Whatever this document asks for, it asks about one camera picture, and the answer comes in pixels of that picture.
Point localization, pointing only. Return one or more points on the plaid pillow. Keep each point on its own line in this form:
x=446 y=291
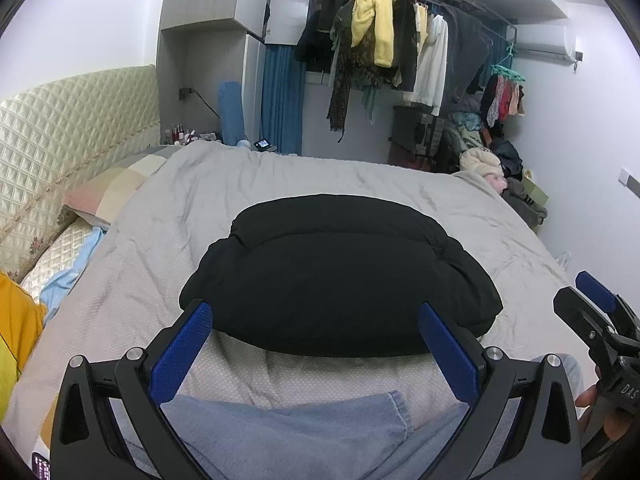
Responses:
x=100 y=200

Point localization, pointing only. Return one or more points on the clothes pile on floor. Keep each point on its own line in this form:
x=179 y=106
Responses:
x=470 y=147

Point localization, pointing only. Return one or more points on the white textured bed cover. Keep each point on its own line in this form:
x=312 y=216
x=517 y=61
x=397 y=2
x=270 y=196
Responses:
x=130 y=288

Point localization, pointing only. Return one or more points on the dark patterned scarf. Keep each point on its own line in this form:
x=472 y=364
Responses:
x=352 y=67

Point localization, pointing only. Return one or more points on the black puffer jacket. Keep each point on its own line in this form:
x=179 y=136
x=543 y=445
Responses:
x=338 y=276

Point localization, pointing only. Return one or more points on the right hand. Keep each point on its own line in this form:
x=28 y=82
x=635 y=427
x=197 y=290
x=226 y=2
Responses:
x=601 y=420

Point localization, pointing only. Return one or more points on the wall power socket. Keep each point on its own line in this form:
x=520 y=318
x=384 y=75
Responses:
x=184 y=92

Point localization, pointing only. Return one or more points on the light blue jeans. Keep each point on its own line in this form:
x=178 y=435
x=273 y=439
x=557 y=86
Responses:
x=365 y=438

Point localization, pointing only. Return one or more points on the light blue cloth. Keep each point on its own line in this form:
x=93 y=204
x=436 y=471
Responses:
x=62 y=282

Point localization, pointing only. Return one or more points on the white air conditioner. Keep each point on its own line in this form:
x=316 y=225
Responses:
x=547 y=41

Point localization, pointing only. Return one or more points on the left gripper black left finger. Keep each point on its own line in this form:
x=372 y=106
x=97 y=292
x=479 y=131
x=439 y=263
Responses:
x=86 y=441

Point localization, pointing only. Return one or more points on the small screen device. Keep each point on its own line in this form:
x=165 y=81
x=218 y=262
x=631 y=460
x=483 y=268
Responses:
x=264 y=145

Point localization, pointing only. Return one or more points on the green hanger with socks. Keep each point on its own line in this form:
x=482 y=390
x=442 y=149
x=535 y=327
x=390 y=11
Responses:
x=503 y=96

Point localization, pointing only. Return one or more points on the grey wall cabinet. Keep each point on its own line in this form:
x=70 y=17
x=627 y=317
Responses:
x=203 y=43

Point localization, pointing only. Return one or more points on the yellow hoodie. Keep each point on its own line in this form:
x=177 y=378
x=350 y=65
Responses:
x=376 y=14

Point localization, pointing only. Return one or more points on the black hanging coat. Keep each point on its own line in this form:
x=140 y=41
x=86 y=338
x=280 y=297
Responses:
x=314 y=47

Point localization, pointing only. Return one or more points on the cream quilted headboard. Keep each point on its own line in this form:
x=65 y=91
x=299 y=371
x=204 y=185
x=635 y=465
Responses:
x=61 y=134

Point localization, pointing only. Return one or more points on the cosmetic bottles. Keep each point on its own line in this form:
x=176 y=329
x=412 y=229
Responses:
x=180 y=135

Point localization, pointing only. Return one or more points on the blue curtain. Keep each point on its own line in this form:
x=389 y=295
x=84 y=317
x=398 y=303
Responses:
x=283 y=89

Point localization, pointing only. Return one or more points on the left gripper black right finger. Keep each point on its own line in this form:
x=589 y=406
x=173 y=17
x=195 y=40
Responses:
x=521 y=421

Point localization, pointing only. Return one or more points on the white hanging shirt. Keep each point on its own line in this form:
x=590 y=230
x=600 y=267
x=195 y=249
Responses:
x=431 y=70

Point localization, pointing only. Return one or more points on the black suitcase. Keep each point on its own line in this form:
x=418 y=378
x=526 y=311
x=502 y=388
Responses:
x=418 y=141

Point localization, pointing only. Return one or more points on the yellow garment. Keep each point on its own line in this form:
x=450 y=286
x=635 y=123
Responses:
x=21 y=324

